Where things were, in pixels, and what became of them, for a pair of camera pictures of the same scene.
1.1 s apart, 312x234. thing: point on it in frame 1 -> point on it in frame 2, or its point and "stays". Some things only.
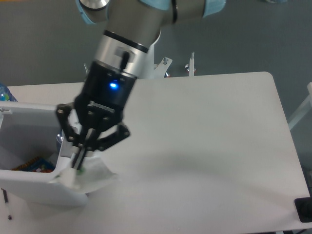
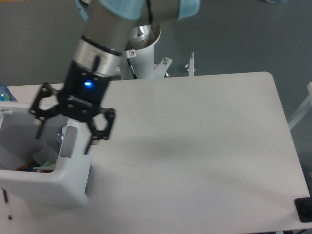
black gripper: x=105 y=92 -> x=80 y=96
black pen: x=6 y=197 stays
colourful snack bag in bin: x=36 y=165 stays
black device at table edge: x=303 y=206 stays
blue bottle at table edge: x=5 y=94 stays
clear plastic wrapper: x=94 y=173 -> x=46 y=156
